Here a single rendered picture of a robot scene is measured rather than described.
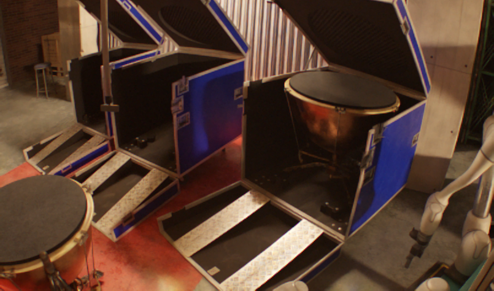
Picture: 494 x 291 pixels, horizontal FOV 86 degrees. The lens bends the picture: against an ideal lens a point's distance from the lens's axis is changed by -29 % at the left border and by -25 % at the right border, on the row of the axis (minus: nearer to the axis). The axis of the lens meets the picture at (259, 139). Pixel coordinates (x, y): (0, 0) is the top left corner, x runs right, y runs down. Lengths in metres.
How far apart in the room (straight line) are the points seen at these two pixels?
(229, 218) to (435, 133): 1.89
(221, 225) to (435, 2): 2.42
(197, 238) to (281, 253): 0.59
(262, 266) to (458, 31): 2.34
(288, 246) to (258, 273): 0.29
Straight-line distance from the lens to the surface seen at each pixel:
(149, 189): 2.80
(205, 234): 2.43
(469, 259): 1.82
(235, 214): 2.51
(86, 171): 3.25
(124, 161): 3.19
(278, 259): 2.20
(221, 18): 2.86
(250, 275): 2.15
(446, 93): 3.00
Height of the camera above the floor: 1.67
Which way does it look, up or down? 26 degrees down
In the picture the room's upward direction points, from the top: 3 degrees clockwise
